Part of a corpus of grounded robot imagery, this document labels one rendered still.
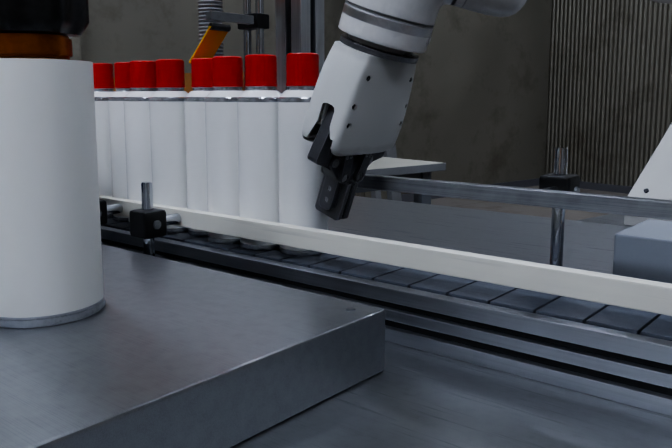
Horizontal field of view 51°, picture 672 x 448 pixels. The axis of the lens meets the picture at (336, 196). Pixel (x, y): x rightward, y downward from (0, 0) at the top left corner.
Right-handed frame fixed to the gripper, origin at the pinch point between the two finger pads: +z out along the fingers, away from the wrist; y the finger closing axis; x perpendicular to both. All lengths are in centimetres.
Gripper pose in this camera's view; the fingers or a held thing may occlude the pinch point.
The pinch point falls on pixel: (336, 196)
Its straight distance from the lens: 71.1
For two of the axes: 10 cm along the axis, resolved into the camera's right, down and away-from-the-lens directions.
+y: -6.3, 1.1, -7.7
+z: -2.6, 9.0, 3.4
